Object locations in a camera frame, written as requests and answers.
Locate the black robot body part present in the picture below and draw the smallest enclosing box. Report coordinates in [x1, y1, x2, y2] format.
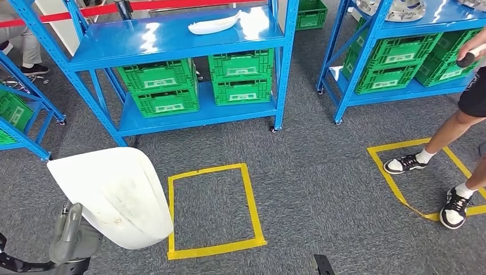
[313, 254, 336, 275]

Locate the black barrier post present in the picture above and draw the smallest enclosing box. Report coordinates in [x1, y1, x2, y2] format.
[113, 0, 134, 21]

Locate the white table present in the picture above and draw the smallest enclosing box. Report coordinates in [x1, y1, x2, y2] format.
[34, 0, 83, 58]

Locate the yellow floor tape square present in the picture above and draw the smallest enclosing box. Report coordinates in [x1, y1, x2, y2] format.
[367, 137, 486, 223]
[167, 163, 268, 261]

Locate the white stick black tip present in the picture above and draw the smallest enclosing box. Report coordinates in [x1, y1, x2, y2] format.
[455, 44, 486, 69]

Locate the white plastic shell part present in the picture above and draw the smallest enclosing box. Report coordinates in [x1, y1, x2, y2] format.
[46, 147, 175, 250]
[187, 10, 242, 36]

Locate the red barrier belt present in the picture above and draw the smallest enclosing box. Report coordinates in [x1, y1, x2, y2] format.
[0, 0, 262, 29]

